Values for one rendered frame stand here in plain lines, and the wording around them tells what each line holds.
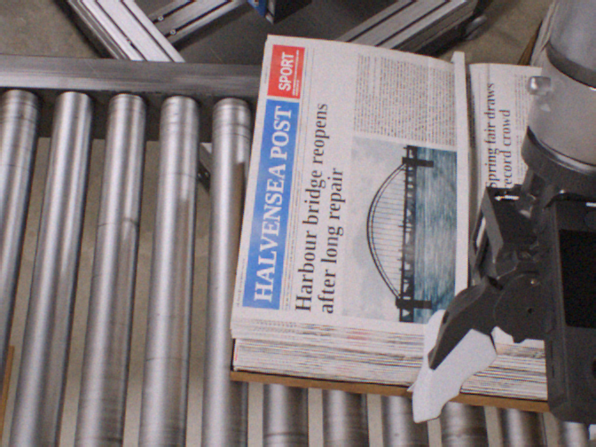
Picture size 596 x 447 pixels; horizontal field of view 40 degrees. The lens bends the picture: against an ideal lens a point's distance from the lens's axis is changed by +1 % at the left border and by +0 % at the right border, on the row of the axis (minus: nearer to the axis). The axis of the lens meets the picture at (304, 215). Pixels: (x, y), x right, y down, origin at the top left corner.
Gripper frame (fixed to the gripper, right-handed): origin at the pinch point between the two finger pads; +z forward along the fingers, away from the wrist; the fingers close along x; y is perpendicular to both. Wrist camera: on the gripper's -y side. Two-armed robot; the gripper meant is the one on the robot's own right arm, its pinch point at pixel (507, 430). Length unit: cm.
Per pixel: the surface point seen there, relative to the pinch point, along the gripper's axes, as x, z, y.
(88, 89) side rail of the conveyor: 40, 7, 55
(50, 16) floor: 75, 39, 157
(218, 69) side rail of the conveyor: 25, 4, 60
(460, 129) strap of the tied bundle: 0.1, -6.0, 30.1
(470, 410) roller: -7.1, 24.9, 25.5
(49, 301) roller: 39, 21, 32
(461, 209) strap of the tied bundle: 0.1, -1.9, 23.0
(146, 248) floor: 42, 69, 107
